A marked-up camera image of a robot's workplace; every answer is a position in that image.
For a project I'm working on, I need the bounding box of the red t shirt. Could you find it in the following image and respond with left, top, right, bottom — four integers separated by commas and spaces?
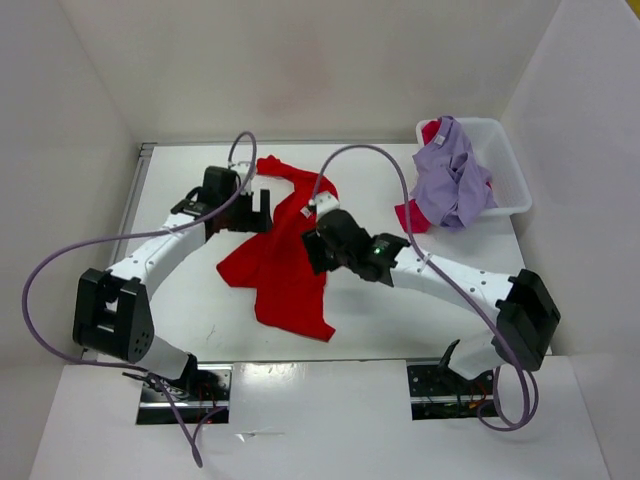
216, 155, 335, 342

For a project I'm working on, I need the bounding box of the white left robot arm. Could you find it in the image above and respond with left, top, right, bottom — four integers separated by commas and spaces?
72, 162, 272, 397

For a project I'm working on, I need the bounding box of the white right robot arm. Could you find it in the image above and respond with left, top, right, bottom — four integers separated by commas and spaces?
301, 209, 561, 380

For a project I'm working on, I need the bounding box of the magenta t shirt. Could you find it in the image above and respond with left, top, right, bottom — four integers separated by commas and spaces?
393, 118, 496, 235

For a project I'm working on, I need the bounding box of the lilac t shirt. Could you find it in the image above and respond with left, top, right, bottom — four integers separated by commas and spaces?
409, 115, 500, 232

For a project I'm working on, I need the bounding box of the white plastic basket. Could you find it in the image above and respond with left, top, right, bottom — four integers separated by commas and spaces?
410, 116, 532, 230

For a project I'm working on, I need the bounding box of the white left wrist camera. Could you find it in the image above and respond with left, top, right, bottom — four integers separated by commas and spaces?
227, 161, 255, 196

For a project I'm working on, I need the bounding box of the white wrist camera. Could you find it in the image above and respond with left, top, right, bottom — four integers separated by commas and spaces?
308, 191, 340, 218
227, 161, 255, 196

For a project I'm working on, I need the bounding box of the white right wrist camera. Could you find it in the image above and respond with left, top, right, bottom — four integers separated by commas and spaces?
308, 191, 340, 218

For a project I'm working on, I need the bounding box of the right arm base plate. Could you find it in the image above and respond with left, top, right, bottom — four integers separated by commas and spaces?
406, 362, 497, 421

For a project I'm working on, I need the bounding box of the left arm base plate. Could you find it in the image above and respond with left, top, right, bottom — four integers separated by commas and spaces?
136, 363, 233, 426

